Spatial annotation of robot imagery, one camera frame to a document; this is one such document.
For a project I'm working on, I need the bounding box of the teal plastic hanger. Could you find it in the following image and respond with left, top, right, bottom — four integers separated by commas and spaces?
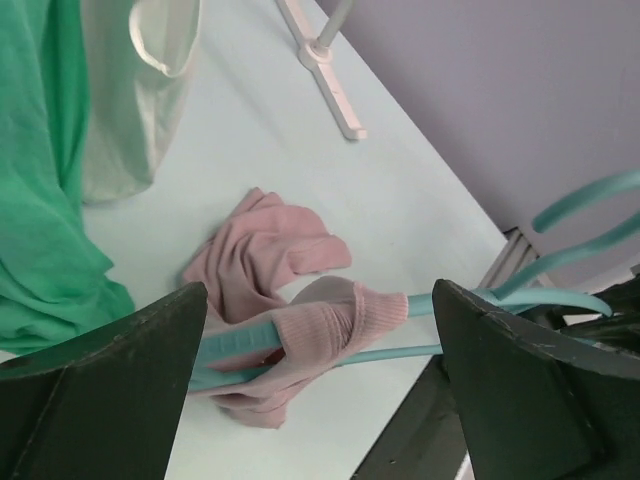
187, 168, 640, 396

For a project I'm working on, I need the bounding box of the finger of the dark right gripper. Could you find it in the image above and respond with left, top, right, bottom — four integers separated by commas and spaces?
352, 355, 466, 480
549, 279, 639, 350

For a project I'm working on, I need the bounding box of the green tank top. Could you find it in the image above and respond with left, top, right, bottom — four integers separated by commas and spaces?
1, 1, 134, 355

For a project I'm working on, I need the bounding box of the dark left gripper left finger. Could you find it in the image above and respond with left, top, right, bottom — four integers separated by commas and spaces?
1, 283, 207, 480

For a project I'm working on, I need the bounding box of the white camisole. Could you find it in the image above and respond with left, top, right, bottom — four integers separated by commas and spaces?
81, 0, 202, 204

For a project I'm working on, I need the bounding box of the pink tank top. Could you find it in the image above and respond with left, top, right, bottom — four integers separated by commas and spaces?
183, 188, 408, 429

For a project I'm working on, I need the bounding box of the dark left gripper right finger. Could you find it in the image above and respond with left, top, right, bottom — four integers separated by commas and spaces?
433, 280, 639, 479

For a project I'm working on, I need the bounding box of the white garment rack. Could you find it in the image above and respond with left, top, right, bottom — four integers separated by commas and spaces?
276, 0, 368, 141

